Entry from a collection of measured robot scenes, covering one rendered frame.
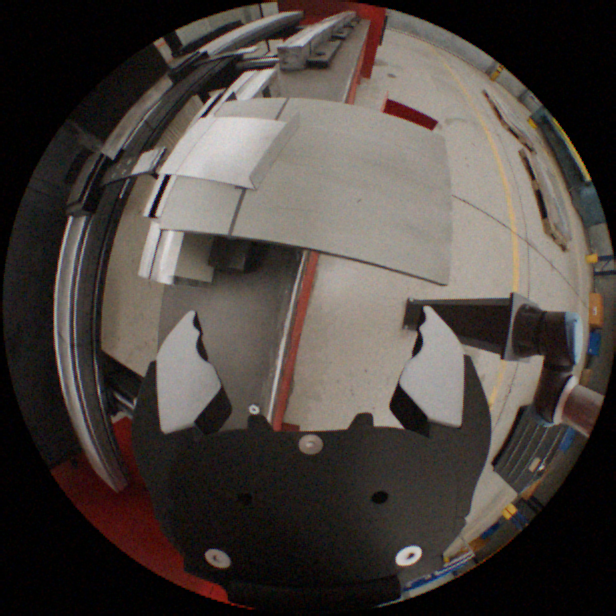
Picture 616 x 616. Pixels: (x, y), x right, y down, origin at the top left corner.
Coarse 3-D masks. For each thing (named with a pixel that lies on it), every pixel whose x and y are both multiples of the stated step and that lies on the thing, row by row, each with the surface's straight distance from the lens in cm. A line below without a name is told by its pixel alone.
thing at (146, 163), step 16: (96, 160) 41; (112, 160) 42; (128, 160) 35; (144, 160) 31; (160, 160) 29; (80, 176) 46; (96, 176) 40; (112, 176) 36; (128, 176) 32; (80, 192) 40; (96, 192) 40; (80, 208) 39; (96, 208) 40
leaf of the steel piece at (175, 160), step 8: (200, 120) 29; (208, 120) 28; (192, 128) 29; (200, 128) 28; (208, 128) 27; (184, 136) 28; (192, 136) 27; (200, 136) 26; (184, 144) 27; (192, 144) 26; (176, 152) 27; (184, 152) 26; (168, 160) 27; (176, 160) 26; (168, 168) 26; (176, 168) 25
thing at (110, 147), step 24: (144, 48) 23; (120, 72) 21; (144, 72) 23; (168, 72) 25; (96, 96) 20; (120, 96) 21; (144, 96) 23; (72, 120) 18; (96, 120) 19; (120, 120) 20; (96, 144) 19; (120, 144) 21
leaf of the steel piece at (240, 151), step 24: (216, 120) 28; (240, 120) 26; (264, 120) 24; (216, 144) 24; (240, 144) 22; (264, 144) 21; (192, 168) 23; (216, 168) 21; (240, 168) 20; (264, 168) 19
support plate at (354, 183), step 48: (288, 144) 21; (336, 144) 21; (384, 144) 22; (432, 144) 26; (192, 192) 22; (240, 192) 19; (288, 192) 18; (336, 192) 18; (384, 192) 19; (432, 192) 21; (288, 240) 16; (336, 240) 16; (384, 240) 17; (432, 240) 19
